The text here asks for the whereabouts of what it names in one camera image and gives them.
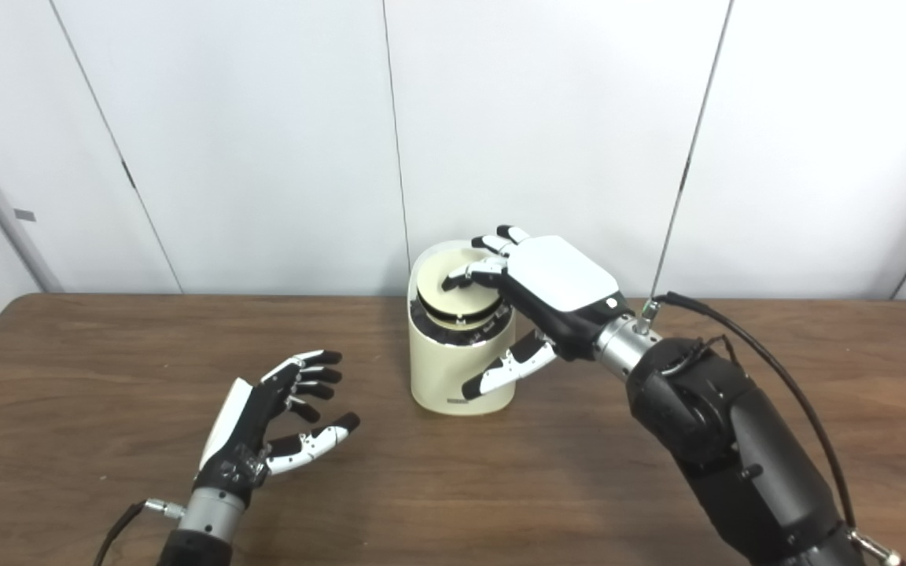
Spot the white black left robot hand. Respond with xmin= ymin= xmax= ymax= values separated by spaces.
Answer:
xmin=193 ymin=350 xmax=361 ymax=504

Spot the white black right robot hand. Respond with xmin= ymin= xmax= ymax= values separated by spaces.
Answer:
xmin=443 ymin=225 xmax=633 ymax=402

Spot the round cream bin lid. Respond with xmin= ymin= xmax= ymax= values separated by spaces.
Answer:
xmin=416 ymin=248 xmax=505 ymax=319

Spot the cream desktop trash bin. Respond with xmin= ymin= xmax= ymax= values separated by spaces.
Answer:
xmin=408 ymin=240 xmax=518 ymax=416

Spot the black bin liner bag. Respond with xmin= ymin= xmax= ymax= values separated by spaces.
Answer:
xmin=411 ymin=299 xmax=513 ymax=347

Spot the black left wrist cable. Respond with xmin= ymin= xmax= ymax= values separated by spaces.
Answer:
xmin=93 ymin=499 xmax=186 ymax=566

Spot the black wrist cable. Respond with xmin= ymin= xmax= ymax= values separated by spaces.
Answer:
xmin=634 ymin=292 xmax=906 ymax=566
xmin=93 ymin=499 xmax=186 ymax=566

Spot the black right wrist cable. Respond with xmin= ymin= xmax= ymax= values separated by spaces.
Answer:
xmin=634 ymin=292 xmax=906 ymax=566

